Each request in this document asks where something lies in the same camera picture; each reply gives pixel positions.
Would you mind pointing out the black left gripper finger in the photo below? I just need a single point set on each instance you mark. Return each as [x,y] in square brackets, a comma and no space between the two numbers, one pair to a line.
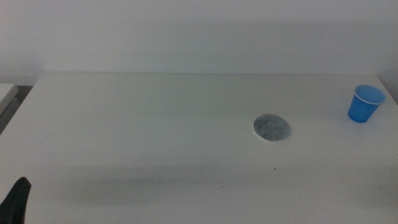
[15,203]

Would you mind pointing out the blue plastic cup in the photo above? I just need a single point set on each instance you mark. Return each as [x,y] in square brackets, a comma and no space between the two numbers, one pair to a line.
[362,109]

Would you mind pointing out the round grey cup mat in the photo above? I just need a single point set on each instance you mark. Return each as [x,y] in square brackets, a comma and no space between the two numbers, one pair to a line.
[271,127]

